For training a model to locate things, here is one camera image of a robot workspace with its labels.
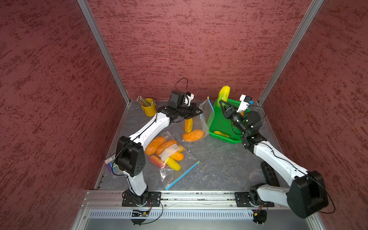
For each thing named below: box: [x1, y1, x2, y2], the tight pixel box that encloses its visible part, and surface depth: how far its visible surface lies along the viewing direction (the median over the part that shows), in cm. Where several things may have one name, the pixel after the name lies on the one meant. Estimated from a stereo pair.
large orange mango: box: [156, 139, 178, 157], surface depth 89 cm
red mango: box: [149, 155, 168, 169], surface depth 84 cm
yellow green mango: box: [216, 85, 231, 108], surface depth 72 cm
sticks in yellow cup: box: [136, 95, 151, 107], surface depth 102 cm
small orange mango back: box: [184, 118, 194, 133], surface depth 102 cm
